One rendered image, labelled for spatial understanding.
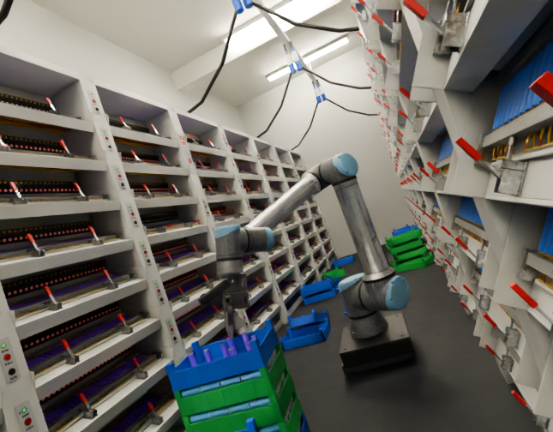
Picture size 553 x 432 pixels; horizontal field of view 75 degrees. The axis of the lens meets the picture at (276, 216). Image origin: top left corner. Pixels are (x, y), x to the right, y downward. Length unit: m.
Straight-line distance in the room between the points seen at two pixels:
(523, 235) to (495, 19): 0.37
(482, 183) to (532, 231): 0.10
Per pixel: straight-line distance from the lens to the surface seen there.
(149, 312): 1.81
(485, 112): 0.69
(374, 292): 1.69
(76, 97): 2.02
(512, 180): 0.51
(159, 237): 1.94
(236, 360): 1.13
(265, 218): 1.49
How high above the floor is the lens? 0.76
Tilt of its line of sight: 2 degrees up
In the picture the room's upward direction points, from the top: 19 degrees counter-clockwise
